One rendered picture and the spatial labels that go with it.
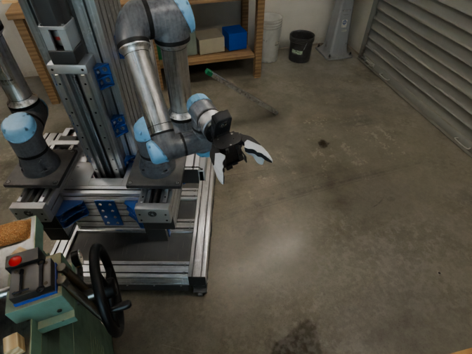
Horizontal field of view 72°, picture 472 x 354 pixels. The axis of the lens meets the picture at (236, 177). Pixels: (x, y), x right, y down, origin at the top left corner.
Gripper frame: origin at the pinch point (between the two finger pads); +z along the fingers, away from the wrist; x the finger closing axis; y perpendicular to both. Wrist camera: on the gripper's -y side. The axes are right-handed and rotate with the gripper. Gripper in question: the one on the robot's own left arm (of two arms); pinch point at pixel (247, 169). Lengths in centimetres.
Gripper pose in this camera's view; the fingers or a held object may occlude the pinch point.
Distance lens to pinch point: 77.0
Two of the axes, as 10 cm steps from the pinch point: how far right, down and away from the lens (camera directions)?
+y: 1.2, 6.5, 7.5
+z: 4.3, 6.5, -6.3
